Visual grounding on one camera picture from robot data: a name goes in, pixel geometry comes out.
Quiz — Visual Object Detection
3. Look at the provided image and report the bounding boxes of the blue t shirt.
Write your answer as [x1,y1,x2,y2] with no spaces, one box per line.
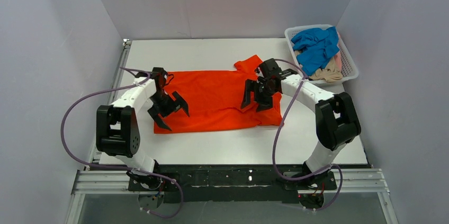
[291,26,340,76]

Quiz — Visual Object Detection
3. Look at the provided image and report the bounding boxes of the beige t shirt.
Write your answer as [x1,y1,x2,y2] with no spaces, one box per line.
[294,49,343,83]

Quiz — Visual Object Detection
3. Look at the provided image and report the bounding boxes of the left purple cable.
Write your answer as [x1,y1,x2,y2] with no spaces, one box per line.
[60,67,184,220]

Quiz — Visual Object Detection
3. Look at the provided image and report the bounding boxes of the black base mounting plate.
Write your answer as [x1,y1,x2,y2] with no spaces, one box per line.
[126,165,338,207]

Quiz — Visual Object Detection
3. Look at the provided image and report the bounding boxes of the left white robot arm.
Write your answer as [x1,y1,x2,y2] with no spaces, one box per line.
[96,67,189,176]

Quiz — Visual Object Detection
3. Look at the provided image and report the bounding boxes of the aluminium frame rail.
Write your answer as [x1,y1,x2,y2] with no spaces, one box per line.
[79,38,397,223]

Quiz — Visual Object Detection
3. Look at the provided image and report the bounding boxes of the orange t shirt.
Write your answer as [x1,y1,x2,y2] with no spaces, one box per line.
[153,55,282,134]

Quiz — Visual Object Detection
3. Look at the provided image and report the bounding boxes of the white plastic basket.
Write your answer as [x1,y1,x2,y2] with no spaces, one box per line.
[284,24,358,85]

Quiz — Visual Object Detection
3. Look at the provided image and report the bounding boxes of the pink t shirt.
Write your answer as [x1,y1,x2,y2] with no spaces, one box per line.
[334,48,342,72]

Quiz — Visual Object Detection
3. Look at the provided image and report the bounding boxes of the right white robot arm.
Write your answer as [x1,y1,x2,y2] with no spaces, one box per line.
[241,58,361,182]

